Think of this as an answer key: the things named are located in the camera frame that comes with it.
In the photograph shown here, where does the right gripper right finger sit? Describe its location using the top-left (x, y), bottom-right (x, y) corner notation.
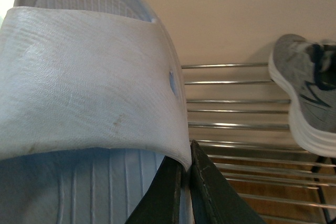
top-left (190, 140), bottom-right (265, 223)

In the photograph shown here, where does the grey sneaker one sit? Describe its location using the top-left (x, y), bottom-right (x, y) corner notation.
top-left (268, 34), bottom-right (335, 158)

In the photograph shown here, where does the black metal shoe rack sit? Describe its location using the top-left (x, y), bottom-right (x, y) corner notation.
top-left (182, 62), bottom-right (335, 223)

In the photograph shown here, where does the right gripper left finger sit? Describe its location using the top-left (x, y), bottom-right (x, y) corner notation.
top-left (126, 156), bottom-right (183, 223)

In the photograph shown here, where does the light blue slipper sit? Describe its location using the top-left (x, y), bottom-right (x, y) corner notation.
top-left (1, 0), bottom-right (193, 223)

